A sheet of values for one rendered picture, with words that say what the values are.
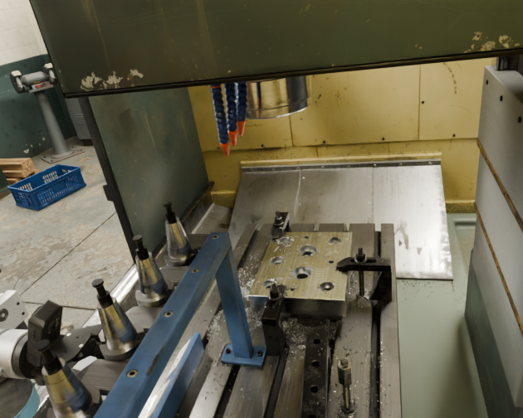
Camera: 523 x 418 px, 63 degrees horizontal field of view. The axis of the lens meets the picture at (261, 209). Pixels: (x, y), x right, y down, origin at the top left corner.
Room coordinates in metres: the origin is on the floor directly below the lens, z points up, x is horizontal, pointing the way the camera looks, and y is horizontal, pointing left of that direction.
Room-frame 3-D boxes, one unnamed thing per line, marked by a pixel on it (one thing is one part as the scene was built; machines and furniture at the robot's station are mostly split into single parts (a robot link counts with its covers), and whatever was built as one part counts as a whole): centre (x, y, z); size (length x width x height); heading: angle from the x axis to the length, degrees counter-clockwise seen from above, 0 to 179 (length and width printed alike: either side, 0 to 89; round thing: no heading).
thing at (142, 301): (0.58, 0.20, 1.21); 0.06 x 0.06 x 0.03
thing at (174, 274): (0.63, 0.18, 1.21); 0.07 x 0.05 x 0.01; 72
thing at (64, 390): (0.37, 0.26, 1.26); 0.04 x 0.04 x 0.07
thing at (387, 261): (0.86, -0.23, 0.97); 0.13 x 0.03 x 0.15; 72
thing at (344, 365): (0.55, -0.10, 0.96); 0.03 x 0.03 x 0.13
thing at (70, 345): (0.52, 0.35, 1.16); 0.12 x 0.08 x 0.09; 72
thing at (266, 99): (0.85, -0.05, 1.48); 0.16 x 0.16 x 0.12
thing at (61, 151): (5.59, 2.48, 0.57); 0.47 x 0.37 x 1.14; 129
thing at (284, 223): (1.11, -0.05, 0.97); 0.13 x 0.03 x 0.15; 162
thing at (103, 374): (0.42, 0.25, 1.21); 0.07 x 0.05 x 0.01; 72
